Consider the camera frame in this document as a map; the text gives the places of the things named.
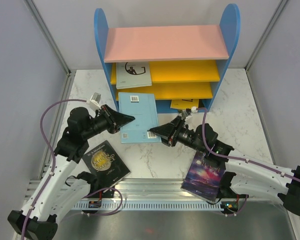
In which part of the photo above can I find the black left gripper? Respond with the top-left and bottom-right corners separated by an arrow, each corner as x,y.
82,103 -> 135,139

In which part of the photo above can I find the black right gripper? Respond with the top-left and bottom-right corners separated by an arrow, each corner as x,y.
149,115 -> 206,153

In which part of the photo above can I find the light blue thin book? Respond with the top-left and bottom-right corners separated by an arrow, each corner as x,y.
118,92 -> 162,144

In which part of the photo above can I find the yellow Little Prince book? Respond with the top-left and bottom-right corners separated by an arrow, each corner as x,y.
170,99 -> 199,110

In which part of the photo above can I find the dark green Alice Wonderland book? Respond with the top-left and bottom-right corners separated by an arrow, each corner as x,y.
198,99 -> 205,109

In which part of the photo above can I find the pale grey Gatsby book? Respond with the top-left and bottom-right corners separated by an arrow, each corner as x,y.
116,62 -> 152,90

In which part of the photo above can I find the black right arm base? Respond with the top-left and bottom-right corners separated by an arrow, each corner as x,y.
216,171 -> 237,199

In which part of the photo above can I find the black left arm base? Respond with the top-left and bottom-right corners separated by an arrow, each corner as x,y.
81,172 -> 114,198

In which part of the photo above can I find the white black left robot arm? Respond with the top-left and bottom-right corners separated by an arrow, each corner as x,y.
7,104 -> 135,240

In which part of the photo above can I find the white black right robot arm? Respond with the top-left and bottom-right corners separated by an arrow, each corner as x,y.
149,116 -> 300,216

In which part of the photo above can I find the black Moon and Sixpence book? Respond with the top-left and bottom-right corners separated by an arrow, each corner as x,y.
82,140 -> 131,188

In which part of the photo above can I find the purple Robinson Crusoe book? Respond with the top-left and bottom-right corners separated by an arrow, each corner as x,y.
180,151 -> 225,203

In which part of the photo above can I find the blue pink yellow shelf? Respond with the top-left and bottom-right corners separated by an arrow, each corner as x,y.
94,3 -> 241,114

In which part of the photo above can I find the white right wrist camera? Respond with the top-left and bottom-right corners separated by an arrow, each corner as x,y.
178,106 -> 198,121

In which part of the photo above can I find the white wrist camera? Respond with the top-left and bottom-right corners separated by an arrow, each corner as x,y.
178,106 -> 198,121
87,92 -> 101,111

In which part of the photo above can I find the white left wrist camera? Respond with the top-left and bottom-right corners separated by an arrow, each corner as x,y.
87,92 -> 101,111

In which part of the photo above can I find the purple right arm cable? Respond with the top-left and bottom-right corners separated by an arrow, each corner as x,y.
197,107 -> 300,188

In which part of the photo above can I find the light blue slotted cable duct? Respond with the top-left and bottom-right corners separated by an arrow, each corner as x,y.
72,199 -> 235,211

